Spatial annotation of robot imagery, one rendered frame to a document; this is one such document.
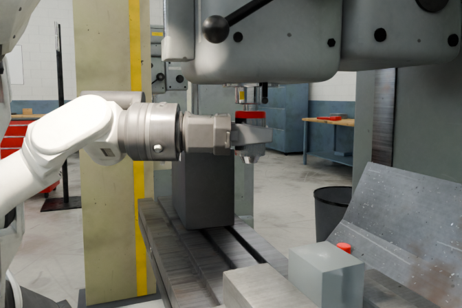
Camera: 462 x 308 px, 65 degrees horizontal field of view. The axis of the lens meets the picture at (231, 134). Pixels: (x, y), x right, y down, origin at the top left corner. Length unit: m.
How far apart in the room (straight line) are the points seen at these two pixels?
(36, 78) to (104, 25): 7.41
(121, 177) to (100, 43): 0.79
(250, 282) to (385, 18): 0.37
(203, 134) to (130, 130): 0.10
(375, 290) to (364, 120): 0.54
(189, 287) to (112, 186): 1.69
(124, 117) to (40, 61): 9.09
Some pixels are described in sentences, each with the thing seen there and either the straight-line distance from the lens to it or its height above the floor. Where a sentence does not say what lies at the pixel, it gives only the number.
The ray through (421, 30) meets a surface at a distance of 0.57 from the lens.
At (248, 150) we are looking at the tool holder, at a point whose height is 1.21.
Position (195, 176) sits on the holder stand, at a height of 1.11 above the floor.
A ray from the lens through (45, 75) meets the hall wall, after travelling 9.58.
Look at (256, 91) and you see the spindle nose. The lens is 0.53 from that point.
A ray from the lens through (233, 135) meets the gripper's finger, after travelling 0.51.
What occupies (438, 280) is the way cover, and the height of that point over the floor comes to 1.00.
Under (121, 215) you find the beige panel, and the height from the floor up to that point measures 0.57.
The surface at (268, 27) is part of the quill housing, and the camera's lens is 0.46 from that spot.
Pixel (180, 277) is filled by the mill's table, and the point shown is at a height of 0.98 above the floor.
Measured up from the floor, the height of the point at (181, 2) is 1.41.
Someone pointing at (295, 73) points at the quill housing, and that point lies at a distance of 0.48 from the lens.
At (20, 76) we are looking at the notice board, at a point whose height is 1.74.
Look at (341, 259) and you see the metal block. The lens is 0.40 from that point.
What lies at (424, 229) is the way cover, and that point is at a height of 1.05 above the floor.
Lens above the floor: 1.29
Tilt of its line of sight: 6 degrees down
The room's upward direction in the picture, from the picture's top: straight up
